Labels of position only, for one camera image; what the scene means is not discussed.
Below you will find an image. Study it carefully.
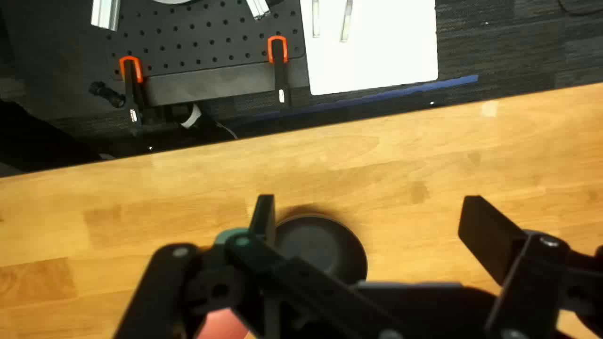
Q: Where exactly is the dark grey round pot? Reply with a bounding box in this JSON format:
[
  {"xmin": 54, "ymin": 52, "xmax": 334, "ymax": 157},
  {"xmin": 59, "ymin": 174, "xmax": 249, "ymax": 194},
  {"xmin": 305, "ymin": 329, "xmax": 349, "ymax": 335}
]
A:
[{"xmin": 275, "ymin": 214, "xmax": 368, "ymax": 286}]

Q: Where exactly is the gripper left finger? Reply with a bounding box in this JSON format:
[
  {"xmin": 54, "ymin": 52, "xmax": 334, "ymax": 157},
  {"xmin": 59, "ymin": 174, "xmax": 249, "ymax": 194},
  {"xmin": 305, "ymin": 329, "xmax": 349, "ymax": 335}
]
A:
[{"xmin": 113, "ymin": 194, "xmax": 402, "ymax": 339}]

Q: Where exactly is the blue tape strip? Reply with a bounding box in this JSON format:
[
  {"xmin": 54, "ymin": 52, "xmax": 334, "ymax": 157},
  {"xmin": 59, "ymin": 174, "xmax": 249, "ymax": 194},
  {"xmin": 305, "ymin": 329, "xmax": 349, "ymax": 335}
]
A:
[{"xmin": 254, "ymin": 74, "xmax": 480, "ymax": 119}]

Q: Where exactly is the pink pot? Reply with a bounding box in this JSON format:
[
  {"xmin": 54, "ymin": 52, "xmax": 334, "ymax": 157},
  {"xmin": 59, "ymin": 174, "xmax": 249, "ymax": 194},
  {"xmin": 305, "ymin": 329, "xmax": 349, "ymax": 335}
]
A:
[{"xmin": 196, "ymin": 308, "xmax": 251, "ymax": 339}]

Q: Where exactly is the white panel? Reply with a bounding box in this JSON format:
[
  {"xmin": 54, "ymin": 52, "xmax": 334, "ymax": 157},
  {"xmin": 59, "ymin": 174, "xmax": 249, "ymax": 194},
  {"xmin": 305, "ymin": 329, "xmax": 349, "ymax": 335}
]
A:
[{"xmin": 300, "ymin": 0, "xmax": 440, "ymax": 96}]

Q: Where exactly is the teal pot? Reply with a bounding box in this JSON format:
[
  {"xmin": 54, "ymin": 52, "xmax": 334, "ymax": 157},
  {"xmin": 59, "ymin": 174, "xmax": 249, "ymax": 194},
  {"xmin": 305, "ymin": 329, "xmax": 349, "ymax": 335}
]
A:
[{"xmin": 214, "ymin": 228, "xmax": 250, "ymax": 248}]

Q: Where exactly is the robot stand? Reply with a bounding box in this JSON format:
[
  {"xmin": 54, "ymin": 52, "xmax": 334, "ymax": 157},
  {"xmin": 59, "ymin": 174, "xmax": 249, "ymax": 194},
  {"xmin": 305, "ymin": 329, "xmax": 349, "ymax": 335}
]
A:
[{"xmin": 90, "ymin": 0, "xmax": 310, "ymax": 108}]

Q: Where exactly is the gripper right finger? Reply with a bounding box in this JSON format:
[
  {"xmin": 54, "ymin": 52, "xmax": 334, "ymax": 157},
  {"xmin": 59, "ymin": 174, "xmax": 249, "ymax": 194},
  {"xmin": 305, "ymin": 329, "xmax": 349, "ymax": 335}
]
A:
[{"xmin": 458, "ymin": 195, "xmax": 603, "ymax": 339}]

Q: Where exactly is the orange and black clamp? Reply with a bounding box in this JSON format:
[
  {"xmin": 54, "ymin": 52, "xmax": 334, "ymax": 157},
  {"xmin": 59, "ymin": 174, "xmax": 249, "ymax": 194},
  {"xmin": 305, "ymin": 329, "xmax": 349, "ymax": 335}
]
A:
[
  {"xmin": 118, "ymin": 56, "xmax": 147, "ymax": 127},
  {"xmin": 267, "ymin": 35, "xmax": 293, "ymax": 107}
]

